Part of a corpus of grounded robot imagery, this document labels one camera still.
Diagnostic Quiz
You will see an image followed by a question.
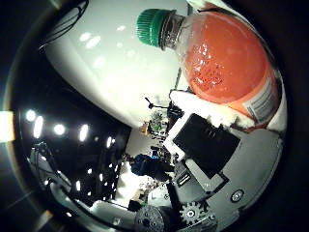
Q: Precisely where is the orange drink bottle green cap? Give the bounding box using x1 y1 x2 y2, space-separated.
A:
134 8 282 129

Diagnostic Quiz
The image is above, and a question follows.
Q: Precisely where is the person in dark blue top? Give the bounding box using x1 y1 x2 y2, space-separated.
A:
124 153 176 182

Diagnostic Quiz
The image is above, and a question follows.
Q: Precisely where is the green potted plant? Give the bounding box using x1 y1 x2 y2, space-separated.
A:
150 110 166 132

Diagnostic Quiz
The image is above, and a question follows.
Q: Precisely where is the black tripod stand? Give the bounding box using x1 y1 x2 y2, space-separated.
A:
144 96 169 111

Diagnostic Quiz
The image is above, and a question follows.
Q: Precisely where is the black cable loop on wall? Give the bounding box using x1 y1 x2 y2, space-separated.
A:
38 0 90 50

